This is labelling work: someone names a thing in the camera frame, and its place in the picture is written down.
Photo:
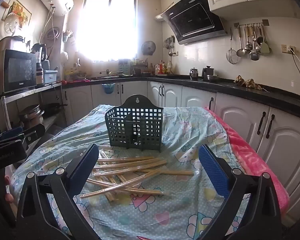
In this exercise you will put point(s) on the black blender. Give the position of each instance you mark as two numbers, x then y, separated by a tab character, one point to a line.
40	55

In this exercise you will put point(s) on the small steel teapot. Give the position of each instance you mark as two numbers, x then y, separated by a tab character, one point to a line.
194	74

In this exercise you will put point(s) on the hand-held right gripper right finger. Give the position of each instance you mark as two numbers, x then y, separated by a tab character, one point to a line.
212	167

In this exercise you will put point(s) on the stacked steel pots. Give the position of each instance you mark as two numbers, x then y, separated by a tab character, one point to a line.
30	116

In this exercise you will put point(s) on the small hanging kitchen tools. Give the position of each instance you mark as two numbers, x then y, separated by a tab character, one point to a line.
169	43

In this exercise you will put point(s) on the black serving spoon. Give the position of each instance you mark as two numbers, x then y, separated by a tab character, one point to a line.
260	40

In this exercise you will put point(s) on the white round wall dispenser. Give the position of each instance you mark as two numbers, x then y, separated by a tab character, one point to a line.
64	56

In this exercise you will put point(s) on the kitchen window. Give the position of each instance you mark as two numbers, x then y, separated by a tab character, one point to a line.
110	30

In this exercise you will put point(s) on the pale green countertop box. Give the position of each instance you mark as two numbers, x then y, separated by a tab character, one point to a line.
124	67

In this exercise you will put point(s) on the white round plastic cover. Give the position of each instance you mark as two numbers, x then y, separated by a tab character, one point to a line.
11	23

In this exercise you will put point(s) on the small round wall fan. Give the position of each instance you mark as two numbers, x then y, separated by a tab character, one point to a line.
148	48

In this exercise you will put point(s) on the grey kitchen appliance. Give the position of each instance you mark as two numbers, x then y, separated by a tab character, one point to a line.
15	42

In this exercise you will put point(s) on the wall-mounted cup holder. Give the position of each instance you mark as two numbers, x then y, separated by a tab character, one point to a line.
68	35

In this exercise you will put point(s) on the black microwave oven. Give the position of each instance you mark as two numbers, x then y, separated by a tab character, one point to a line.
20	70

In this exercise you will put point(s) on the pale green spatula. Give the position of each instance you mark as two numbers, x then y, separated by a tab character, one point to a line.
265	48

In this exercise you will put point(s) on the steel slotted spoon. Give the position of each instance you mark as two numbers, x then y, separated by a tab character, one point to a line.
248	46

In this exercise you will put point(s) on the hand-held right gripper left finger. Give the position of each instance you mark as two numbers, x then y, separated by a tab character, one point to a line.
83	165

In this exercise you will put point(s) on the steel kettle with black lid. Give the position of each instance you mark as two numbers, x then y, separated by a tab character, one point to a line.
208	73

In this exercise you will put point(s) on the large steel ladle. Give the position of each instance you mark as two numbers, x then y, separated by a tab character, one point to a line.
253	55

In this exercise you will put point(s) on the black kitchen countertop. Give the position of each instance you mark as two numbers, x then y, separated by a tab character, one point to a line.
277	96

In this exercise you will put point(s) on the light blue plastic box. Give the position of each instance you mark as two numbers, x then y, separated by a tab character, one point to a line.
50	77

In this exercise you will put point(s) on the red label oil bottle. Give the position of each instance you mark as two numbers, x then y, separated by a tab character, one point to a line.
162	68

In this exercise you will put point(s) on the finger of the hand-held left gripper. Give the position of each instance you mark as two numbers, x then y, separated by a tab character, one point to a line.
12	133
35	133

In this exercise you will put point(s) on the pink fleece blanket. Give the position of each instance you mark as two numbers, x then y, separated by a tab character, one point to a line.
255	165

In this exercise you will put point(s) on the blue hanging plastic bin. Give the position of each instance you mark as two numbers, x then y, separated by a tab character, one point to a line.
108	88

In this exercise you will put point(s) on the black condiment rack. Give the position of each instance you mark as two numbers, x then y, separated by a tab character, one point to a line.
142	71

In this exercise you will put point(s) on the brown crumpled rag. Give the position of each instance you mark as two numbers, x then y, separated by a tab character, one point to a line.
247	82

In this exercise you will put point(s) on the metal shelf rack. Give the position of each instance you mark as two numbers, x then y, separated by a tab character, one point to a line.
22	93

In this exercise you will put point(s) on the person's left hand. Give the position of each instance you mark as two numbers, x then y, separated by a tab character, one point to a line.
9	198

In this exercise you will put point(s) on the framed fruit wall picture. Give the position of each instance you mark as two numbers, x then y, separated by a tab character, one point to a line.
22	8

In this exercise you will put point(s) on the wooden rolling pin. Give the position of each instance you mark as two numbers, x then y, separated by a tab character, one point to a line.
5	4

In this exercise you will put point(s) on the bunch of wooden chopsticks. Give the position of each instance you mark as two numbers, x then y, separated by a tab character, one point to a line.
120	172

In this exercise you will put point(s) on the black frying pan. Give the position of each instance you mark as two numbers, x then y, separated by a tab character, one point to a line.
52	108

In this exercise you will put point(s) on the yellow oil bottle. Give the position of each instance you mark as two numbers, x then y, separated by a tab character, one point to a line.
169	68

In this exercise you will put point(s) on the wall power outlet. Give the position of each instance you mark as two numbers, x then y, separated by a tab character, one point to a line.
287	48

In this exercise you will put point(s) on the cartoon printed light blue sheet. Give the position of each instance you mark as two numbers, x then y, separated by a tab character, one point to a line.
165	205

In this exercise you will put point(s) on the wall utensil rail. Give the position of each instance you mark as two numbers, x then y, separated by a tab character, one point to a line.
265	22

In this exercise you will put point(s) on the red cloth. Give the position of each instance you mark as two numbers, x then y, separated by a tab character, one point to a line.
75	81

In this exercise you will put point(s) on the green plastic utensil basket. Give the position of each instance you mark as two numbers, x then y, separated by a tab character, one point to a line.
140	127

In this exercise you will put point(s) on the silver exhaust duct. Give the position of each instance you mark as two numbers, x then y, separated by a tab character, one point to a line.
158	17

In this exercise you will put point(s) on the black range hood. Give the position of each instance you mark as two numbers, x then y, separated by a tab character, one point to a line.
195	20

